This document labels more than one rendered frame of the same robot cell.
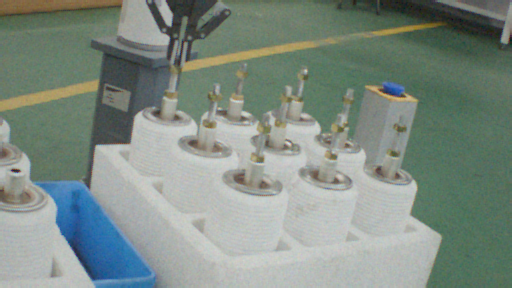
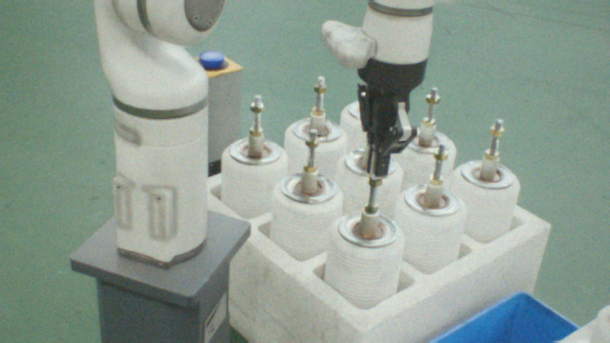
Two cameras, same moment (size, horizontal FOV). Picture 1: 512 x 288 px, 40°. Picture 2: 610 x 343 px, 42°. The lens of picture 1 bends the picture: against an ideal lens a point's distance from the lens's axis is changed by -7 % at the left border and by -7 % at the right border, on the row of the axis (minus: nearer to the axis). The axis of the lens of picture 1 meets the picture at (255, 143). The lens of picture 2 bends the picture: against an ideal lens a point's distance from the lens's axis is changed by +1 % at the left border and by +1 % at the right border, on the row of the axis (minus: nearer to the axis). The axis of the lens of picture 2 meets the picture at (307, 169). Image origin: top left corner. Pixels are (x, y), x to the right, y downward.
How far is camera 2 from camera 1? 156 cm
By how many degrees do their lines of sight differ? 86
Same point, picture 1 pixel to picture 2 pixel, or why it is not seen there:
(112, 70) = (208, 297)
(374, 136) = (233, 112)
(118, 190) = (418, 316)
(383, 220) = not seen: hidden behind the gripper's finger
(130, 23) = (197, 223)
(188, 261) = (520, 255)
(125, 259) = (481, 328)
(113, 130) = not seen: outside the picture
